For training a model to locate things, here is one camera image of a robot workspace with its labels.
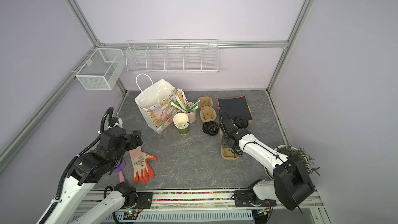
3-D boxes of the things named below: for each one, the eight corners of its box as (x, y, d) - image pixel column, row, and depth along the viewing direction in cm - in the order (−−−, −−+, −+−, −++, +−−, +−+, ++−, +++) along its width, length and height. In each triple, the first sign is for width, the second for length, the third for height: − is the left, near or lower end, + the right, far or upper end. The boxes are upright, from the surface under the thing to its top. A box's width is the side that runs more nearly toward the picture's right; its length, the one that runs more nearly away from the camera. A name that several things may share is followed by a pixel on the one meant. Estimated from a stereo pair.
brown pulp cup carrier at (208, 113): (201, 125, 103) (201, 121, 99) (196, 101, 116) (196, 96, 112) (217, 122, 104) (218, 118, 100) (210, 99, 117) (211, 94, 113)
